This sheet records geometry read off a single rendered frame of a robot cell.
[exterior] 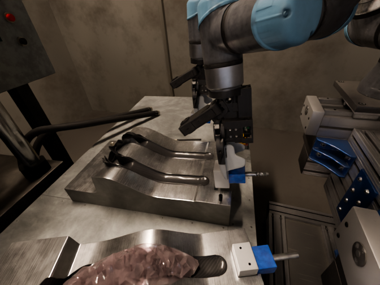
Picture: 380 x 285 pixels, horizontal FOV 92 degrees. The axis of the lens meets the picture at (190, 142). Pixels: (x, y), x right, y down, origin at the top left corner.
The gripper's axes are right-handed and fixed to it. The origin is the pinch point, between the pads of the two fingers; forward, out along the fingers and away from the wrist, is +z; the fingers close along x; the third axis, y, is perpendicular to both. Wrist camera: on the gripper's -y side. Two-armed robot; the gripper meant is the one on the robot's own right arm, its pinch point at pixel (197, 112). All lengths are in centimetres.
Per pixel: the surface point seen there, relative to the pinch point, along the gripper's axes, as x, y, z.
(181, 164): -23.0, -1.4, 6.7
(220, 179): -31.5, 11.5, 2.2
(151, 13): 166, -79, -33
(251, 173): -29.4, 19.0, 1.2
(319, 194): 51, 87, 95
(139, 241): -48.0, -3.9, 5.5
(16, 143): -26, -60, 1
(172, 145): -13.5, -7.2, 6.3
